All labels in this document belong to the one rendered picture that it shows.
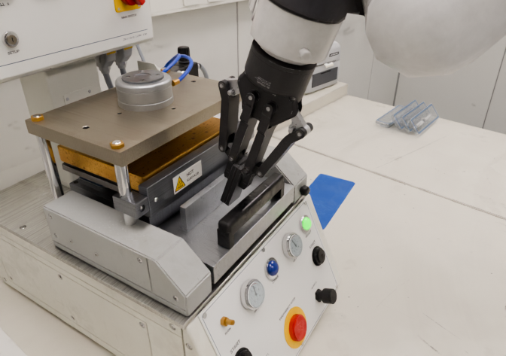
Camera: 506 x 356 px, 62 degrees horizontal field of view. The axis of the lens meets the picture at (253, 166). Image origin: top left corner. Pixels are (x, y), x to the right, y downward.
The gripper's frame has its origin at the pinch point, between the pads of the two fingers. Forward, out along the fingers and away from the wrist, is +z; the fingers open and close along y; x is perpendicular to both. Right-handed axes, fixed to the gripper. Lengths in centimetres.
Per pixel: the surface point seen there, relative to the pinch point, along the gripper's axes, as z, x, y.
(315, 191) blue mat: 28, 43, 4
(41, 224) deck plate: 18.3, -13.8, -22.6
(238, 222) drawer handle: 0.9, -5.1, 4.2
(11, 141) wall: 40, 8, -63
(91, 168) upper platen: 4.3, -10.0, -16.9
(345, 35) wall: 33, 173, -39
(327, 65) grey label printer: 22, 103, -23
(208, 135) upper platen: -0.5, 4.3, -8.6
